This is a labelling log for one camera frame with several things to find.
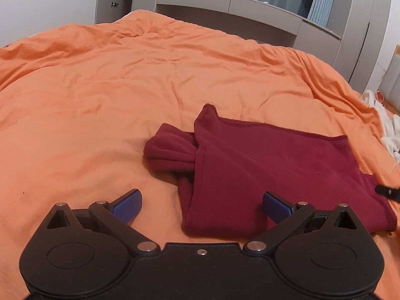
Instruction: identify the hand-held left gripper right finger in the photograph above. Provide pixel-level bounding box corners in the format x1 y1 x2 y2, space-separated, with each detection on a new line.
243 190 365 257

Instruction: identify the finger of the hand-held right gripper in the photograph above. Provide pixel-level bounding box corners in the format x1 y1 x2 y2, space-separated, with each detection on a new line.
375 185 400 202

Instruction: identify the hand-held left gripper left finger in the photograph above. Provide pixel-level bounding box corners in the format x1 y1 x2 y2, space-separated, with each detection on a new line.
45 189 161 257

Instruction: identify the dark red shirt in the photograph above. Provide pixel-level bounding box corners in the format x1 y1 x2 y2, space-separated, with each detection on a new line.
144 103 398 238

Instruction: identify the cream clothes pile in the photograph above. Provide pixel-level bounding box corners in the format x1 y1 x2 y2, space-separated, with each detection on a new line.
359 90 400 161

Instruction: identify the padded white headboard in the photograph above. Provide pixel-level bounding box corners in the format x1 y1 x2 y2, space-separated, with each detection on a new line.
376 45 400 116

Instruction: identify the orange duvet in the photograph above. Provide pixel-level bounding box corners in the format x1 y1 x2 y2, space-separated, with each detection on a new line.
0 9 400 300

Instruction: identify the grey built-in wardrobe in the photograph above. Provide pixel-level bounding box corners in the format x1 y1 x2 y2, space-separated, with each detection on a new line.
94 0 395 94

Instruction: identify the light blue curtain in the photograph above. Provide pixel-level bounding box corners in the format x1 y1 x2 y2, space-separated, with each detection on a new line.
307 0 337 27

